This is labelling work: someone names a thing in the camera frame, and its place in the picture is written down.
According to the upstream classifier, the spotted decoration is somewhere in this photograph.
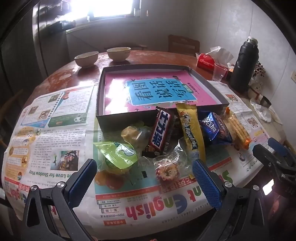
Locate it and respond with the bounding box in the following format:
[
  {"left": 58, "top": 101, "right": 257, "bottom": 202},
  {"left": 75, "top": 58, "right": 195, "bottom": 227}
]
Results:
[{"left": 254, "top": 61, "right": 266, "bottom": 78}]

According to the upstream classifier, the wooden chair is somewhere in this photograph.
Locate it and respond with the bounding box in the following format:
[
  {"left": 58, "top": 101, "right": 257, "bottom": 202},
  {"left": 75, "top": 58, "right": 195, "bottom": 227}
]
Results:
[{"left": 168, "top": 34, "right": 200, "bottom": 57}]

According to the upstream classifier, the newspaper with large blue title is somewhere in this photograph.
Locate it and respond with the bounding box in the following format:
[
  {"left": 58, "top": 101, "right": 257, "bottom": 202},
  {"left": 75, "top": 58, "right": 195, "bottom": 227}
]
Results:
[{"left": 52, "top": 130, "right": 234, "bottom": 230}]

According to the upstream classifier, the newspaper with cartoon pictures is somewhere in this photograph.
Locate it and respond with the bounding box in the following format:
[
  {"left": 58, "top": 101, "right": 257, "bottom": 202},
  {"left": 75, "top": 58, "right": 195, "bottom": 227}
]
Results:
[{"left": 209, "top": 80, "right": 278, "bottom": 167}]

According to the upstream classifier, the white cat figurine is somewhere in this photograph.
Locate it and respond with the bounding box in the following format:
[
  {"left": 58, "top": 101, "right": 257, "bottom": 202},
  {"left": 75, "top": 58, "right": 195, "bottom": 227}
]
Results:
[{"left": 248, "top": 79, "right": 263, "bottom": 100}]

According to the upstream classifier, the green-label round pastry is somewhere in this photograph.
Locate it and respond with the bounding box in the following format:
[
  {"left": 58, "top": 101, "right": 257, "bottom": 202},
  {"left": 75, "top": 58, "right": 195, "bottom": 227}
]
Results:
[{"left": 94, "top": 141, "right": 139, "bottom": 174}]

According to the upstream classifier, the newspaper with film strip print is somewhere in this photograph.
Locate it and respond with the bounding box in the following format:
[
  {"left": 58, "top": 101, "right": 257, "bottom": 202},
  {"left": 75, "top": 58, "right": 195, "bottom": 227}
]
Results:
[{"left": 1, "top": 85, "right": 96, "bottom": 218}]

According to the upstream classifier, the window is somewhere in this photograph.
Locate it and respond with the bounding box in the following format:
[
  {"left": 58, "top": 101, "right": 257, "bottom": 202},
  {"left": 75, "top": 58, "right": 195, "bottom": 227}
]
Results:
[{"left": 67, "top": 0, "right": 141, "bottom": 24}]

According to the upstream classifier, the red tissue box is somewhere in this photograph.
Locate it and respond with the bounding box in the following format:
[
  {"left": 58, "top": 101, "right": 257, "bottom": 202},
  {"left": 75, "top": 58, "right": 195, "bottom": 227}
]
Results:
[{"left": 196, "top": 53, "right": 228, "bottom": 74}]

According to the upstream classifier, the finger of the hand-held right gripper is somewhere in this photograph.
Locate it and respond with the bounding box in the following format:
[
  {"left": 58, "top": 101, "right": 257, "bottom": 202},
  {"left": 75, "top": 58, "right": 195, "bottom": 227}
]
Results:
[
  {"left": 253, "top": 144, "right": 296, "bottom": 180},
  {"left": 267, "top": 138, "right": 296, "bottom": 165}
]

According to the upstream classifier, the blue cookie packet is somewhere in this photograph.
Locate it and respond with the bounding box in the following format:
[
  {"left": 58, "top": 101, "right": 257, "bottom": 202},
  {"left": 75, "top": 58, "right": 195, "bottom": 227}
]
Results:
[{"left": 199, "top": 112, "right": 233, "bottom": 146}]

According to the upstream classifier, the round biscuit packet green label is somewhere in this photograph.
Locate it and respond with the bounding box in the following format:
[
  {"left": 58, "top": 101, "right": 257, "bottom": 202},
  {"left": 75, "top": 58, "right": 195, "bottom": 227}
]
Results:
[{"left": 121, "top": 120, "right": 154, "bottom": 149}]

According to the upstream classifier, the low wooden chair frame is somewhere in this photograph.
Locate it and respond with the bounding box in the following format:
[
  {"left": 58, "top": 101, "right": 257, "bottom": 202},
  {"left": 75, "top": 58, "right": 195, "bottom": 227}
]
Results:
[{"left": 103, "top": 44, "right": 148, "bottom": 51}]

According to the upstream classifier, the dark cabinet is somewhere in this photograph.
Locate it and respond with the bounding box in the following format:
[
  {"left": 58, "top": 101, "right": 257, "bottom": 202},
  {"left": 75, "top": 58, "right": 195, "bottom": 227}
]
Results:
[{"left": 0, "top": 5, "right": 70, "bottom": 93}]

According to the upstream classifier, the clear biscuit packet orange trim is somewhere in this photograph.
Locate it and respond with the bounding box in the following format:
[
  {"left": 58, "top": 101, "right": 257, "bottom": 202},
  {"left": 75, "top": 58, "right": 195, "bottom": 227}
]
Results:
[{"left": 223, "top": 108, "right": 251, "bottom": 149}]

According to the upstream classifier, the dark grey cardboard box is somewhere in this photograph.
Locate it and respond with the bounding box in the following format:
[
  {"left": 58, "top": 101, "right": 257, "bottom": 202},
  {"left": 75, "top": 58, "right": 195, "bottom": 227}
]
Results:
[{"left": 95, "top": 64, "right": 230, "bottom": 133}]

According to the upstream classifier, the pink book with blue title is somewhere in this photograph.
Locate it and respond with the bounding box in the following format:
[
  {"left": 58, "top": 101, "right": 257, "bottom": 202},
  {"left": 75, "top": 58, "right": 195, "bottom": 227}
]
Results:
[{"left": 104, "top": 71, "right": 223, "bottom": 114}]

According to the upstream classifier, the beige ceramic bowl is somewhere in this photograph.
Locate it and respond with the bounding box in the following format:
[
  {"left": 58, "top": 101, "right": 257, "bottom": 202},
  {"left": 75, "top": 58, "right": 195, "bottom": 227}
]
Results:
[
  {"left": 107, "top": 47, "right": 131, "bottom": 62},
  {"left": 74, "top": 51, "right": 99, "bottom": 68}
]

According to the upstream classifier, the clear plastic cup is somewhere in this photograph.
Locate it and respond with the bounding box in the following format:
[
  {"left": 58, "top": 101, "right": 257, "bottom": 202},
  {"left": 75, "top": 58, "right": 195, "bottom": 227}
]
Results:
[{"left": 213, "top": 63, "right": 229, "bottom": 82}]

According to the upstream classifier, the black thermos flask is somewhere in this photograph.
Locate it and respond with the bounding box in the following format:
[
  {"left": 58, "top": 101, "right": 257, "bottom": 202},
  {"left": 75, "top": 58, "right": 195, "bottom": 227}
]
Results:
[{"left": 229, "top": 36, "right": 259, "bottom": 88}]

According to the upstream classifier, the crumpled white plastic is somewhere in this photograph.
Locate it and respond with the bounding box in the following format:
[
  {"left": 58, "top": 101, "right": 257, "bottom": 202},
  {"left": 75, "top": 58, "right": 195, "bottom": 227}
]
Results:
[{"left": 251, "top": 100, "right": 281, "bottom": 123}]

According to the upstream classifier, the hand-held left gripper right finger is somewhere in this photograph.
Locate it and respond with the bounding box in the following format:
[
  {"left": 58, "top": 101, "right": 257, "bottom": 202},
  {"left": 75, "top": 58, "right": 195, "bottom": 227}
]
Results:
[{"left": 192, "top": 159, "right": 275, "bottom": 241}]

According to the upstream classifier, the clear-wrapped small red cake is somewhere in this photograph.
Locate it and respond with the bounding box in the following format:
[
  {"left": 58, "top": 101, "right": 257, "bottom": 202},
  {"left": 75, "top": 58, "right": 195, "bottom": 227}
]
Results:
[{"left": 151, "top": 139, "right": 195, "bottom": 187}]

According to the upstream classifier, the small dark metal cup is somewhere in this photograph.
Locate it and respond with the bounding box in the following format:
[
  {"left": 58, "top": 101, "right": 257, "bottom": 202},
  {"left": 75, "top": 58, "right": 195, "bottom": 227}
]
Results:
[{"left": 260, "top": 96, "right": 272, "bottom": 108}]

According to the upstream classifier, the long yellow candy pack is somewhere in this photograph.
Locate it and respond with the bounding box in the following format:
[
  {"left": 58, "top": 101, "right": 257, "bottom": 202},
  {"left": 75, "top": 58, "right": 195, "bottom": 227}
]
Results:
[{"left": 176, "top": 102, "right": 206, "bottom": 163}]

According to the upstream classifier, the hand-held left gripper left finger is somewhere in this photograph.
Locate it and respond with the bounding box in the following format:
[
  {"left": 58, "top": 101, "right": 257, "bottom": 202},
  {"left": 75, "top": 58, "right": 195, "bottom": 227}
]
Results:
[{"left": 22, "top": 159, "right": 97, "bottom": 241}]

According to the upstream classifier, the white tissue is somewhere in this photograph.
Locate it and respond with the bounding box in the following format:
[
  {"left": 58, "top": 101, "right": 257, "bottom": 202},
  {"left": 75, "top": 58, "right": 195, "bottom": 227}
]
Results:
[{"left": 209, "top": 46, "right": 234, "bottom": 64}]

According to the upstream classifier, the brown chocolate bar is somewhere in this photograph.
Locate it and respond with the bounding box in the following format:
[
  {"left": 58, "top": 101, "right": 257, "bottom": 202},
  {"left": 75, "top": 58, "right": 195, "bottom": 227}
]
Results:
[{"left": 142, "top": 106, "right": 179, "bottom": 158}]

